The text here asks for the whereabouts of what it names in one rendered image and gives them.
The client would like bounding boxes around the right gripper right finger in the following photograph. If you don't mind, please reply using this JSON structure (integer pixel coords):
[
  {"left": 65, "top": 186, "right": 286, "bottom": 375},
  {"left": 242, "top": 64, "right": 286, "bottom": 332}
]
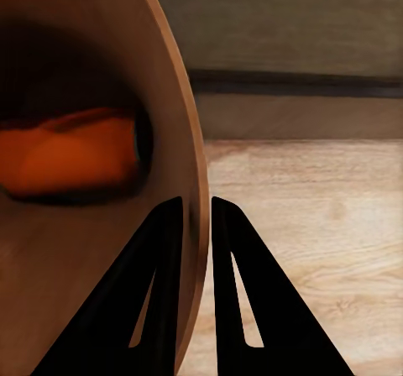
[{"left": 211, "top": 196, "right": 354, "bottom": 376}]

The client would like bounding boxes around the trash can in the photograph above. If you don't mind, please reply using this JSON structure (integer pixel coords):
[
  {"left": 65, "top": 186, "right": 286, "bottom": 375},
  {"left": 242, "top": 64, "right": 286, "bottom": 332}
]
[{"left": 0, "top": 0, "right": 211, "bottom": 376}]

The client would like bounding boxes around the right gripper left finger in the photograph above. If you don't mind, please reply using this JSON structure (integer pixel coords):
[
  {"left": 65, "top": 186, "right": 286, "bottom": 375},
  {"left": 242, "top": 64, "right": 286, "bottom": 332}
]
[{"left": 31, "top": 196, "right": 183, "bottom": 376}]

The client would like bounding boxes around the can of soda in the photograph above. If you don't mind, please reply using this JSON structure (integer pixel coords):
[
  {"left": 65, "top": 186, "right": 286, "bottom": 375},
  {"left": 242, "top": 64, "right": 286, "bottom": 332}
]
[{"left": 0, "top": 106, "right": 151, "bottom": 198}]

